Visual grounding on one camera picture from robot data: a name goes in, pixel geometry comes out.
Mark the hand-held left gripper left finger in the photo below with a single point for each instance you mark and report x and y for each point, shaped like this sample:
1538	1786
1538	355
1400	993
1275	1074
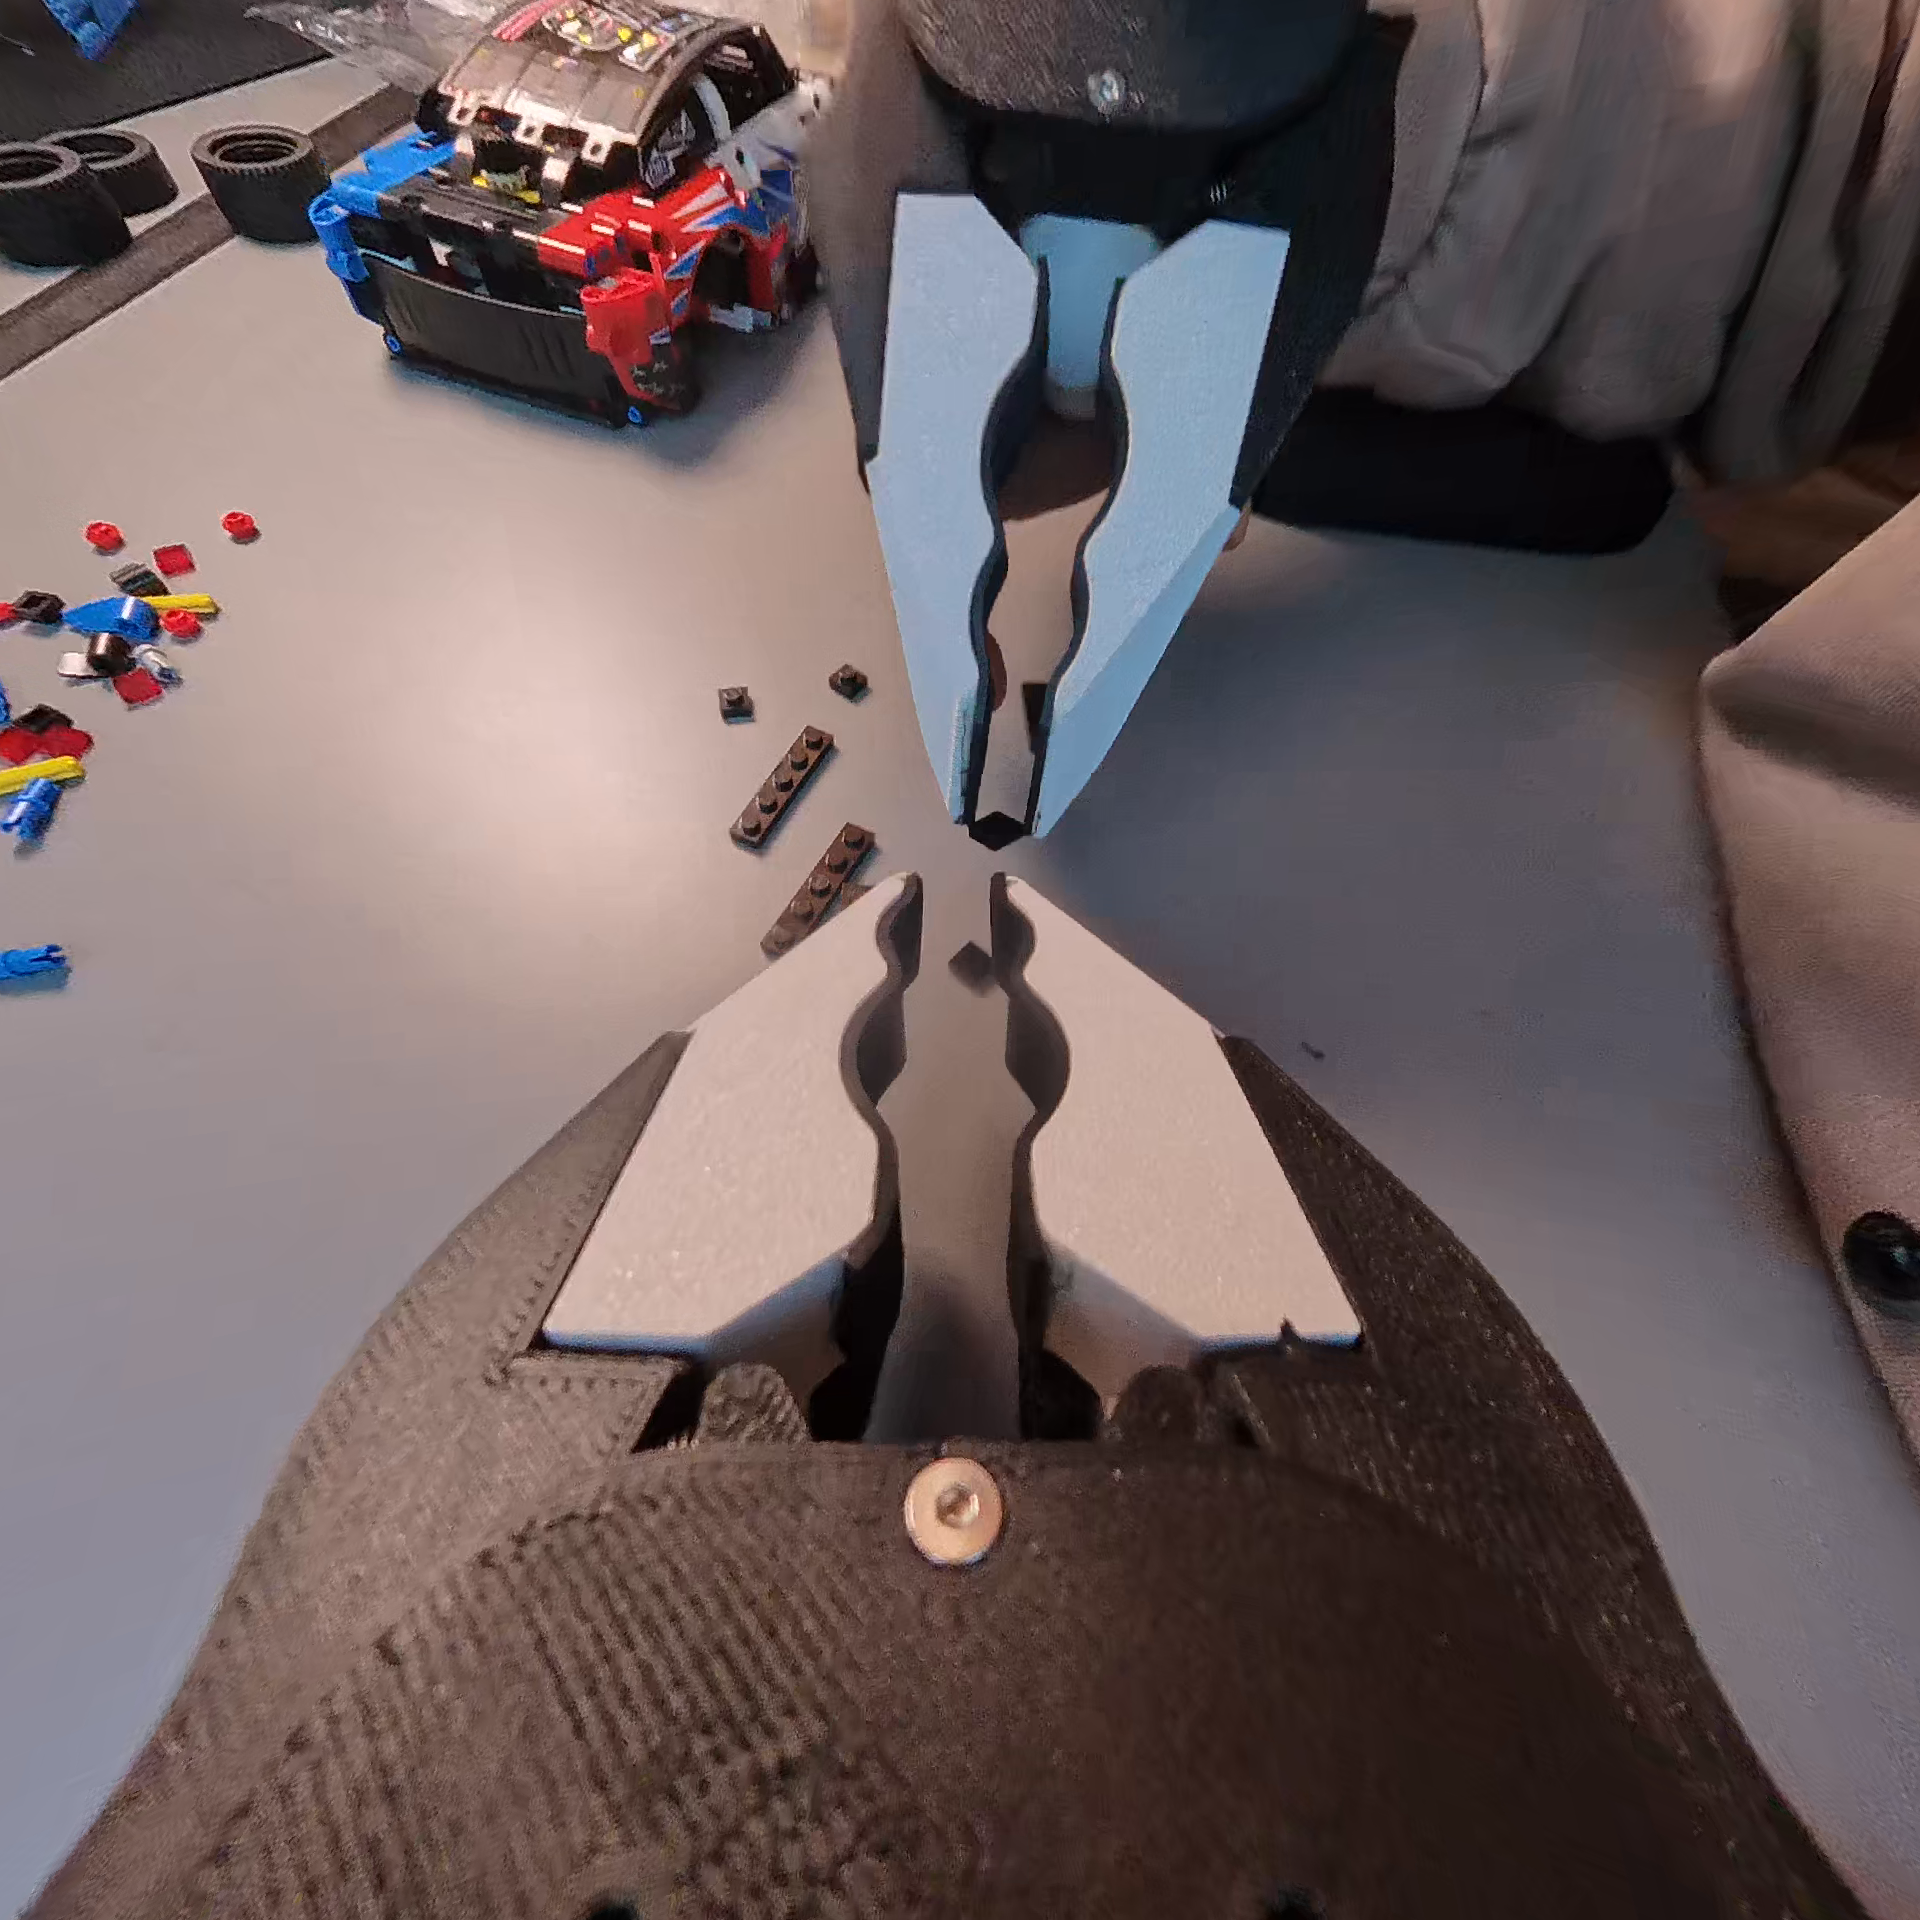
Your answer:
719	1201

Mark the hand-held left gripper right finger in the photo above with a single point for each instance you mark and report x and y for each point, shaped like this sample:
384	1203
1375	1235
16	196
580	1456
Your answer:
1187	1201

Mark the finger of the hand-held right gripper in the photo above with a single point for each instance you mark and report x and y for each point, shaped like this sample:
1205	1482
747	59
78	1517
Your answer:
938	452
1187	452

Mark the tiny black lego piece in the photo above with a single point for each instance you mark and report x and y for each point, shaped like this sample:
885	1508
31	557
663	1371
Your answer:
994	832
971	968

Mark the long black lego plate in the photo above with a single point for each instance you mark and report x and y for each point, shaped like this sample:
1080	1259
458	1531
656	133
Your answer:
783	787
816	889

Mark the pile of colourful lego pieces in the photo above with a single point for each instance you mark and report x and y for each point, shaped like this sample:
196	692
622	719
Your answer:
104	616

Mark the partly built lego car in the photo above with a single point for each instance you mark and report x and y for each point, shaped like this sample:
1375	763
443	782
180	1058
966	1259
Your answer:
599	226

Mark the black chair armrest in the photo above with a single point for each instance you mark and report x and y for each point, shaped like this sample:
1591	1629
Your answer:
1470	483

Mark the clear plastic wrap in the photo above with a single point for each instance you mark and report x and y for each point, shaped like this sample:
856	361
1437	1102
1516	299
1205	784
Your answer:
344	30

